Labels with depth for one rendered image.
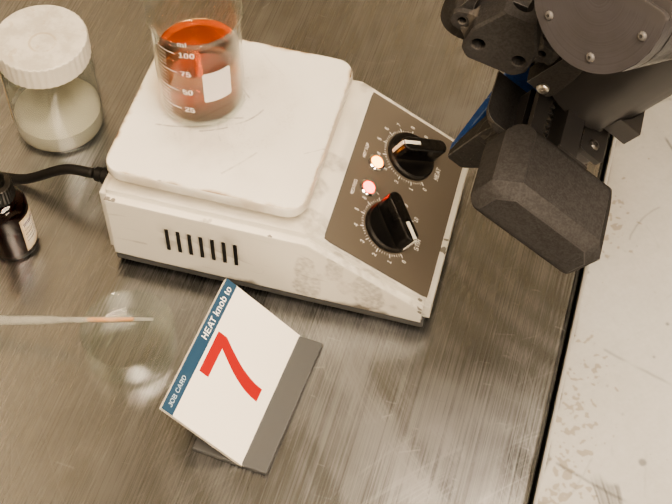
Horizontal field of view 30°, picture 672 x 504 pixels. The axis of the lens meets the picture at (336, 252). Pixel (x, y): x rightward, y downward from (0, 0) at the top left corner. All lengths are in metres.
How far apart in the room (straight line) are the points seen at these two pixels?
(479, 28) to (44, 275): 0.37
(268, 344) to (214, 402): 0.05
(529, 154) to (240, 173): 0.23
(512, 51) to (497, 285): 0.28
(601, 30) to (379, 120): 0.34
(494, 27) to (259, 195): 0.23
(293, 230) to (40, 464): 0.19
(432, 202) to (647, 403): 0.17
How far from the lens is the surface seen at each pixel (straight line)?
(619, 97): 0.55
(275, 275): 0.74
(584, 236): 0.53
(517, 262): 0.79
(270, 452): 0.71
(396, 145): 0.75
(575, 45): 0.46
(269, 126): 0.73
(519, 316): 0.77
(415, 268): 0.74
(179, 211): 0.73
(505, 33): 0.51
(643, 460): 0.73
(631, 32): 0.45
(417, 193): 0.76
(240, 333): 0.72
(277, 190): 0.70
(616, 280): 0.79
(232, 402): 0.71
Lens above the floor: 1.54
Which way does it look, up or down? 55 degrees down
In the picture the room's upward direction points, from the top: 1 degrees clockwise
